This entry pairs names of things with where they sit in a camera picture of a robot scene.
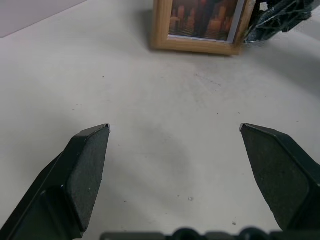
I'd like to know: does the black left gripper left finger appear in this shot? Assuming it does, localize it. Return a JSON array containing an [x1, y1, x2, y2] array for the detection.
[[0, 123, 111, 240]]

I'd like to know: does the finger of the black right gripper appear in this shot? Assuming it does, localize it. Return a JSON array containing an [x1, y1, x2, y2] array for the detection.
[[244, 17, 285, 44]]

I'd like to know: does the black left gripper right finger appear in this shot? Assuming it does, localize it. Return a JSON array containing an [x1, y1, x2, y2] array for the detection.
[[239, 122, 320, 240]]

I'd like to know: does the wooden picture frame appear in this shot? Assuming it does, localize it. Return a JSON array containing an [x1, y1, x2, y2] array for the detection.
[[150, 0, 254, 56]]

